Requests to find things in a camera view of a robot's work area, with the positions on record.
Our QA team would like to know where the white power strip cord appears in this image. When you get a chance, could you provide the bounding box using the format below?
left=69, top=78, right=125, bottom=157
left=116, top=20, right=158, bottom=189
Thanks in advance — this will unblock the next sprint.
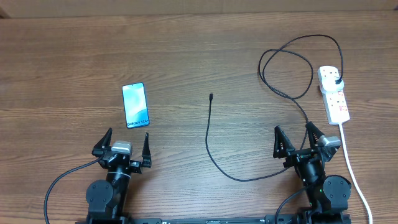
left=338, top=123, right=374, bottom=224

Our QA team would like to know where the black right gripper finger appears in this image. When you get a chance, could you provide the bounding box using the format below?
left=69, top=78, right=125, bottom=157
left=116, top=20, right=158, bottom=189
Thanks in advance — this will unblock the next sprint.
left=306, top=121, right=324, bottom=149
left=273, top=126, right=295, bottom=159

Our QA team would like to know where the blue Samsung Galaxy smartphone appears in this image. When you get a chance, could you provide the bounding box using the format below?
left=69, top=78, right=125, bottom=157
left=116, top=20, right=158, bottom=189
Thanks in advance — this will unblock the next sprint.
left=122, top=82, right=150, bottom=129

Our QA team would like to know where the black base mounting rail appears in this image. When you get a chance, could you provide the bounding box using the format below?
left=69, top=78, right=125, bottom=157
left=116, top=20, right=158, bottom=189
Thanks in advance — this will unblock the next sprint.
left=75, top=214, right=351, bottom=224

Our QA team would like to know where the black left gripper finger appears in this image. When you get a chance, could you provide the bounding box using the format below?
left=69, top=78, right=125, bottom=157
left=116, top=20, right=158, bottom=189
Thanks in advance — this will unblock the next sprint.
left=142, top=133, right=152, bottom=164
left=93, top=128, right=113, bottom=150

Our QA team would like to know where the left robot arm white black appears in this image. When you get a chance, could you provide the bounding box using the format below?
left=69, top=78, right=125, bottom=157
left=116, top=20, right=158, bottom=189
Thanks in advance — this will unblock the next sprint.
left=86, top=128, right=152, bottom=223

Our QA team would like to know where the white charger plug adapter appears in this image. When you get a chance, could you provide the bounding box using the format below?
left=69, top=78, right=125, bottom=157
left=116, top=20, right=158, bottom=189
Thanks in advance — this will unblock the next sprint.
left=320, top=76, right=345, bottom=94

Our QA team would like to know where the white power strip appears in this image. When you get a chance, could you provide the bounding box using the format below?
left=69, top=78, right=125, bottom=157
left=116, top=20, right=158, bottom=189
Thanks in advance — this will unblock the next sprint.
left=317, top=66, right=350, bottom=125

